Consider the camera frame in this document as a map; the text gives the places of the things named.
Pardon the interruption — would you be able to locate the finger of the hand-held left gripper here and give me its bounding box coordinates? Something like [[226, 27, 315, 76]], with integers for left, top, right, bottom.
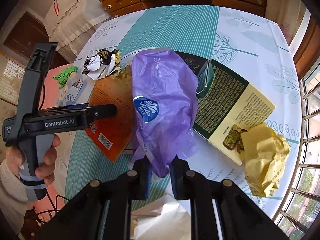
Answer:
[[86, 104, 118, 125]]

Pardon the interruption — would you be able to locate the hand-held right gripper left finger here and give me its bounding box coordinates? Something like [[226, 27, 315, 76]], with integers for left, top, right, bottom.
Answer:
[[32, 156, 152, 240]]

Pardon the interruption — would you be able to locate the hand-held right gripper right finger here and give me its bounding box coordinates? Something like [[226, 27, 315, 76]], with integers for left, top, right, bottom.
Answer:
[[171, 157, 288, 240]]

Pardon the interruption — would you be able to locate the orange package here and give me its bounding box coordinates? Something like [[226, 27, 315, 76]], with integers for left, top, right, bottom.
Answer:
[[85, 65, 137, 163]]

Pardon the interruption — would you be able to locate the beige paper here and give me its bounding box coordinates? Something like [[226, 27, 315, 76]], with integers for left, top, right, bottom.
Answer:
[[130, 194, 192, 240]]

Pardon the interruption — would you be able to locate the white blue tissue box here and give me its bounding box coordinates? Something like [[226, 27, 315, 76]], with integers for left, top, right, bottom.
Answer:
[[55, 72, 85, 107]]

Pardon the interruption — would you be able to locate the green paper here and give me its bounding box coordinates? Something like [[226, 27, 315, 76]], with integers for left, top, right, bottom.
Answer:
[[52, 65, 78, 88]]

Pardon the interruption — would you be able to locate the purple plastic bag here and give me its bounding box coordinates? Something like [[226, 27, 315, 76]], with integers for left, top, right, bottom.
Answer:
[[129, 49, 200, 179]]

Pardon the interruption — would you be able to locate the dark green printed box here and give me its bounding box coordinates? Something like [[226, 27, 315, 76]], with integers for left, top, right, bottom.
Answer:
[[174, 51, 276, 166]]

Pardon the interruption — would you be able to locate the person's left forearm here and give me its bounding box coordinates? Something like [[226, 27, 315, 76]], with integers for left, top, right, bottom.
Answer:
[[0, 159, 29, 233]]

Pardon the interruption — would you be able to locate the person's left hand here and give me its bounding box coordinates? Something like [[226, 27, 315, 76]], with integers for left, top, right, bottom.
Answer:
[[5, 134, 61, 185]]

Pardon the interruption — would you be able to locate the black gold crumpled wrapper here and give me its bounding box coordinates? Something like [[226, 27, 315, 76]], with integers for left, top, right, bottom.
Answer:
[[82, 49, 122, 81]]

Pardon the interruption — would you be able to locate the brown wooden door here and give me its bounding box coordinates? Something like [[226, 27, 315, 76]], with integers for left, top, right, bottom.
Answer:
[[4, 12, 49, 61]]

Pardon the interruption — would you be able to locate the yellow crumpled paper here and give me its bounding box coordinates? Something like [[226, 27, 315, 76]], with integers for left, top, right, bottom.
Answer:
[[244, 123, 291, 198]]

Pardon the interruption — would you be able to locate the lace covered furniture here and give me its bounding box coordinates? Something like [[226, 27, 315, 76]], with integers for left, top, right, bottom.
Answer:
[[44, 0, 113, 56]]

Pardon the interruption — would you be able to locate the table with blue tablecloth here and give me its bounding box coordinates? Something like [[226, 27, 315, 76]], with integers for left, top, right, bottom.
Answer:
[[54, 5, 302, 221]]

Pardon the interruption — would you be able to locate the metal window grille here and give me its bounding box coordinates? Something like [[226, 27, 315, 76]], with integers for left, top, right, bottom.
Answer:
[[274, 77, 320, 233]]

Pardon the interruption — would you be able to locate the black cable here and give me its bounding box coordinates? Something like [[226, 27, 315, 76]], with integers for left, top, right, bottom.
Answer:
[[25, 194, 72, 227]]

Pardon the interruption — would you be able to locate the wooden window frame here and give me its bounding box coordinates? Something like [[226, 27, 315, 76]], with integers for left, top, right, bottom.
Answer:
[[292, 15, 320, 81]]

